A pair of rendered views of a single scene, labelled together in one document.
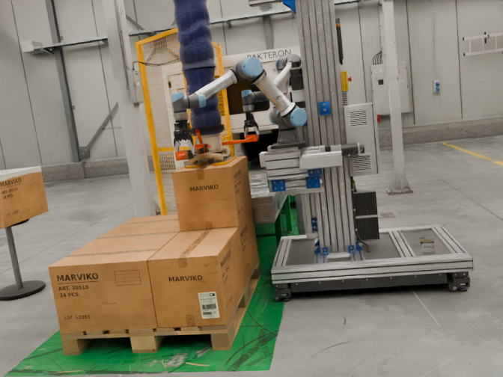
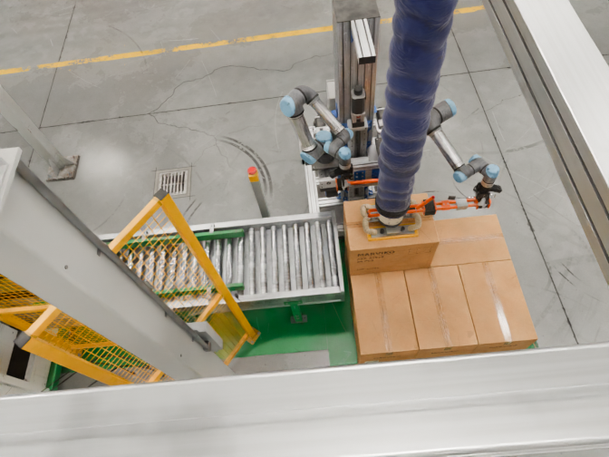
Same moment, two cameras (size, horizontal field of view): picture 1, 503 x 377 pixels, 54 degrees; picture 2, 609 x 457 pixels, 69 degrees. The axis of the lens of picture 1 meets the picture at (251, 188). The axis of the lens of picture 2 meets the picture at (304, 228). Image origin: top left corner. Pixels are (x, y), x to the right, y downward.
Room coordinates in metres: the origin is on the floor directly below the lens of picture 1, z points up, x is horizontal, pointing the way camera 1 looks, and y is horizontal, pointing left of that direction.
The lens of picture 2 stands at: (4.22, 1.70, 3.62)
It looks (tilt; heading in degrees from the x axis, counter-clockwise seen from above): 60 degrees down; 264
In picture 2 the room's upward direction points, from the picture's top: 10 degrees counter-clockwise
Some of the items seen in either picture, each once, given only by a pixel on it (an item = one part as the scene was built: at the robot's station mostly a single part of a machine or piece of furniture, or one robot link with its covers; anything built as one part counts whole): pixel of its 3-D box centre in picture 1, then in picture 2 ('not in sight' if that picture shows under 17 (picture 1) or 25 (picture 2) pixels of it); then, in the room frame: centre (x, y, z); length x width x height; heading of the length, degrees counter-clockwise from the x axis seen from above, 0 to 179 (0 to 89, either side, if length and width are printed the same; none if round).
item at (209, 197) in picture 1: (215, 191); (387, 235); (3.48, 0.26, 0.75); 0.60 x 0.40 x 0.40; 170
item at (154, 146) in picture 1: (173, 143); (182, 336); (4.96, 0.72, 1.05); 0.87 x 0.10 x 2.10; 42
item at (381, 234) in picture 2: (197, 161); (391, 230); (3.50, 0.35, 0.97); 0.34 x 0.10 x 0.05; 170
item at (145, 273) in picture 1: (169, 261); (429, 289); (3.24, 0.61, 0.34); 1.20 x 1.00 x 0.40; 170
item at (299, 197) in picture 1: (298, 194); (264, 209); (4.32, -0.41, 0.50); 0.07 x 0.07 x 1.00; 80
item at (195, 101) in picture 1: (194, 101); (477, 165); (2.96, 0.27, 1.37); 0.11 x 0.11 x 0.08; 20
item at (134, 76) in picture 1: (136, 87); (194, 336); (4.74, 0.95, 1.62); 0.20 x 0.05 x 0.30; 170
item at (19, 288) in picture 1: (13, 256); not in sight; (4.06, 2.05, 0.31); 0.40 x 0.40 x 0.62
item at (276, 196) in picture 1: (284, 185); (193, 233); (4.93, -0.34, 0.50); 2.31 x 0.05 x 0.19; 170
